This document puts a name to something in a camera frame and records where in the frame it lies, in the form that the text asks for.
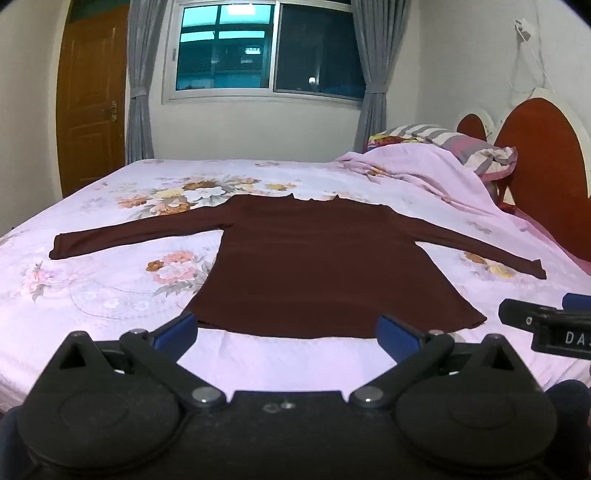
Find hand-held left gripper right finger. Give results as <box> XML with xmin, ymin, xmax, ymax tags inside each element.
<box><xmin>348</xmin><ymin>314</ymin><xmax>528</xmax><ymax>411</ymax></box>

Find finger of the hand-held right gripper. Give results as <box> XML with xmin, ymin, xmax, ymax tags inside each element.
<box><xmin>499</xmin><ymin>299</ymin><xmax>555</xmax><ymax>330</ymax></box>
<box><xmin>562</xmin><ymin>292</ymin><xmax>591</xmax><ymax>313</ymax></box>

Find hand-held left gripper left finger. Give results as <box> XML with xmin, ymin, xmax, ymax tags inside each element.
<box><xmin>58</xmin><ymin>310</ymin><xmax>228</xmax><ymax>409</ymax></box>

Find brown long-sleeve shirt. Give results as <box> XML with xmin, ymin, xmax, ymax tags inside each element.
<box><xmin>48</xmin><ymin>194</ymin><xmax>548</xmax><ymax>340</ymax></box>

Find person's dark blue pants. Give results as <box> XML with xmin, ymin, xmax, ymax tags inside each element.
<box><xmin>0</xmin><ymin>378</ymin><xmax>591</xmax><ymax>480</ymax></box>

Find pink floral bed sheet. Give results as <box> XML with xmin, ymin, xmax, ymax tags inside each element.
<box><xmin>0</xmin><ymin>158</ymin><xmax>591</xmax><ymax>412</ymax></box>

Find red wooden headboard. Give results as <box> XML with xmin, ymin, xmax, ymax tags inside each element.
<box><xmin>456</xmin><ymin>97</ymin><xmax>591</xmax><ymax>274</ymax></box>

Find plain pink blanket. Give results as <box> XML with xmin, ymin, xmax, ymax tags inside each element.
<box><xmin>335</xmin><ymin>143</ymin><xmax>532</xmax><ymax>227</ymax></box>

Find striped pillow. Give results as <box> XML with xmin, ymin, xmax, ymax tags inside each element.
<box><xmin>367</xmin><ymin>123</ymin><xmax>519</xmax><ymax>184</ymax></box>

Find brown wooden door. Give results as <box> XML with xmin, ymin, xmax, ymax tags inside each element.
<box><xmin>55</xmin><ymin>2</ymin><xmax>131</xmax><ymax>198</ymax></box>

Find white-framed window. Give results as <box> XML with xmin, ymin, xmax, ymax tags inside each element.
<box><xmin>161</xmin><ymin>0</ymin><xmax>371</xmax><ymax>110</ymax></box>

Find white cable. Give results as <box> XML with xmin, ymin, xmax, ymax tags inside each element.
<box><xmin>507</xmin><ymin>30</ymin><xmax>563</xmax><ymax>100</ymax></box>

